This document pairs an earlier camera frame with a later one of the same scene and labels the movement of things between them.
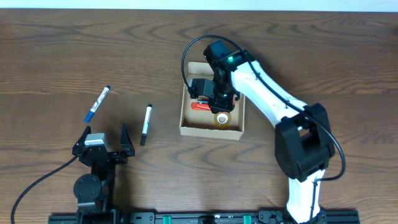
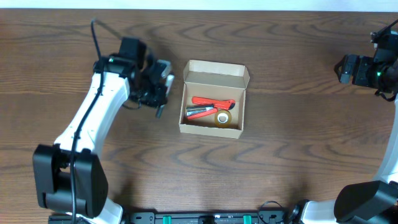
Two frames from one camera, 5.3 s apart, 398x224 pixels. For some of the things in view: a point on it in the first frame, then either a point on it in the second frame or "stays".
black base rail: (354, 217) stays
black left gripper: (127, 147) → (160, 98)
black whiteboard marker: (145, 124) → (170, 81)
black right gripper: (216, 107) → (363, 76)
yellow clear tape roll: (222, 120) stays
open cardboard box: (201, 123) stays
